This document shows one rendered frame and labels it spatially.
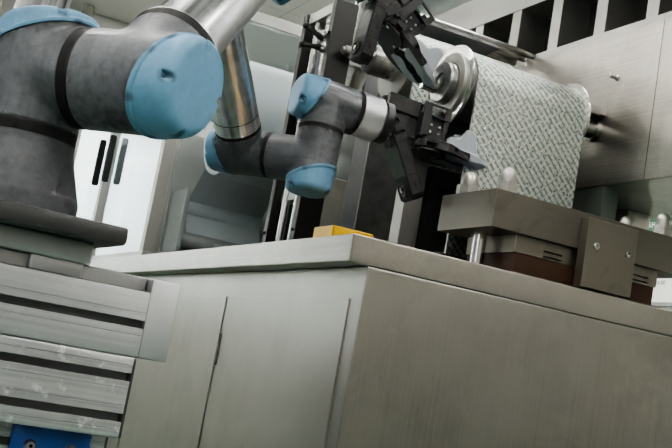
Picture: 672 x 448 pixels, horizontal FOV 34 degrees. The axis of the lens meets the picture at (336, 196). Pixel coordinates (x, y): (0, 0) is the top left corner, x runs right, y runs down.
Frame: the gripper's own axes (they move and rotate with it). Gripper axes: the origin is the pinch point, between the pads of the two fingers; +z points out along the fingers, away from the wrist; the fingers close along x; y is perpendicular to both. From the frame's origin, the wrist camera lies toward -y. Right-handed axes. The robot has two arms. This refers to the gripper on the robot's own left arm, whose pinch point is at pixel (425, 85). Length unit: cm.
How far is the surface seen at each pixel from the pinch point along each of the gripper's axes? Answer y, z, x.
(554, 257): -13.9, 28.9, -26.7
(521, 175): 1.1, 21.8, -8.2
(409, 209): -16.6, 15.1, 0.0
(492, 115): 3.0, 10.0, -8.3
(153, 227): -30, 3, 94
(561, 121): 14.5, 19.5, -8.1
